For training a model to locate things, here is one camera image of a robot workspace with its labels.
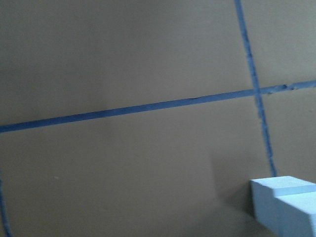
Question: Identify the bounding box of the light blue foam block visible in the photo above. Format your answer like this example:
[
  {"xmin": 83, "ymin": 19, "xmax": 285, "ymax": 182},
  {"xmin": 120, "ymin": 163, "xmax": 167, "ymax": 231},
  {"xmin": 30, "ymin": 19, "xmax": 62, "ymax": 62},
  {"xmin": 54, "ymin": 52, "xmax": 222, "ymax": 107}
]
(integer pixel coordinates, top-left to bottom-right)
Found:
[
  {"xmin": 276, "ymin": 192, "xmax": 316, "ymax": 237},
  {"xmin": 250, "ymin": 176, "xmax": 316, "ymax": 235}
]

